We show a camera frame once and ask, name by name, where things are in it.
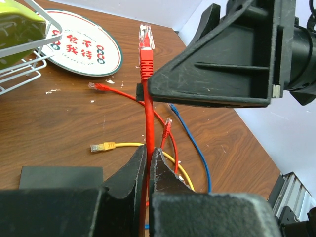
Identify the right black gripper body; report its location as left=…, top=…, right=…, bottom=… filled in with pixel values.
left=271, top=0, right=316, bottom=99

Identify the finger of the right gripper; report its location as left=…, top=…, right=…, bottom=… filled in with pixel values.
left=136, top=3, right=222, bottom=102
left=149, top=0, right=276, bottom=108

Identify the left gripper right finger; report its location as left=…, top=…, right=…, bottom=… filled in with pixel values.
left=149, top=149, right=281, bottom=237

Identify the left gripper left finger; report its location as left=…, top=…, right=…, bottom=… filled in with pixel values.
left=0, top=145, right=147, bottom=237

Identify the blue ethernet cable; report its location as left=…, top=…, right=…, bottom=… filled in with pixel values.
left=144, top=103, right=213, bottom=230

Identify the yellow ethernet cable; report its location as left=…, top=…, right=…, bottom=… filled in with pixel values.
left=90, top=142, right=196, bottom=192

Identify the red ethernet cable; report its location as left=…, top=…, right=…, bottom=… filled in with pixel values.
left=138, top=23, right=156, bottom=237
left=88, top=82, right=179, bottom=175

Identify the black network switch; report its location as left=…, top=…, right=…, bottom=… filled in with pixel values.
left=19, top=166, right=103, bottom=189

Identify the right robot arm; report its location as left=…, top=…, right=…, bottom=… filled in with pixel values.
left=148, top=0, right=316, bottom=108

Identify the white patterned round plate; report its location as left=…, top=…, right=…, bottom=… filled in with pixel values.
left=41, top=9, right=123, bottom=77

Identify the aluminium frame rail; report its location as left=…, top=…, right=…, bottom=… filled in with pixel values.
left=268, top=171, right=316, bottom=237

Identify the white wire dish rack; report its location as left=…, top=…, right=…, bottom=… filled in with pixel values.
left=0, top=0, right=62, bottom=94

